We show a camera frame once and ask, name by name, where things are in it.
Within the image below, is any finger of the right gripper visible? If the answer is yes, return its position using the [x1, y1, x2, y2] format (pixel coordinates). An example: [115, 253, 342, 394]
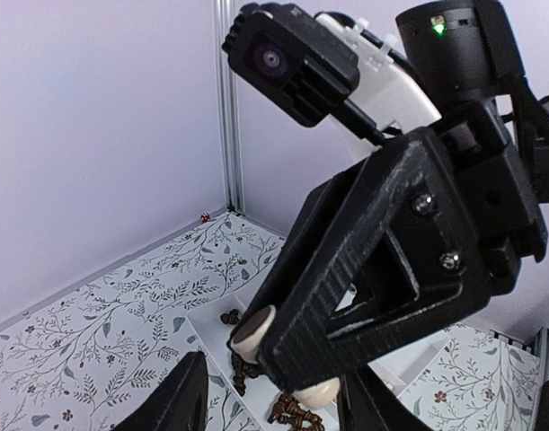
[242, 177, 359, 323]
[278, 128, 490, 376]

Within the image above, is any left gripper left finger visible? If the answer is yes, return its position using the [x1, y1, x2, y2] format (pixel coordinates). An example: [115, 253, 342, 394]
[114, 352, 208, 431]

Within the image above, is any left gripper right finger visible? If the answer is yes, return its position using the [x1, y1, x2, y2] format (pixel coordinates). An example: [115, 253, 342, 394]
[337, 366, 429, 431]

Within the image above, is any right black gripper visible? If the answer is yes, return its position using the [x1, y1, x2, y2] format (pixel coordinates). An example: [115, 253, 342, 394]
[438, 101, 548, 295]

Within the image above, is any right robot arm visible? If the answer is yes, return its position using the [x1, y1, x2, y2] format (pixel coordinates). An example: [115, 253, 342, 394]
[224, 1, 549, 391]

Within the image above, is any pile of dark chess pieces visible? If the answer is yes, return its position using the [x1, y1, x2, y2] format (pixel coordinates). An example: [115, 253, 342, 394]
[212, 296, 312, 430]

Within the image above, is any white plastic tray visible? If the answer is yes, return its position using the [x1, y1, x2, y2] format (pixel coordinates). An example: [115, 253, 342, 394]
[186, 291, 464, 431]

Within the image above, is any floral patterned table mat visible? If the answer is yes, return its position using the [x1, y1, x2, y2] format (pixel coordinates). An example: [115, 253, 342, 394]
[0, 210, 549, 431]

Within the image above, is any front aluminium rail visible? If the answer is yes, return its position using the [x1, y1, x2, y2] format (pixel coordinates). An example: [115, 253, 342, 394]
[491, 328, 549, 430]

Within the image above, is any right aluminium frame post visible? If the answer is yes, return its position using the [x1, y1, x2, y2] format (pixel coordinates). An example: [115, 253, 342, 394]
[213, 0, 245, 216]

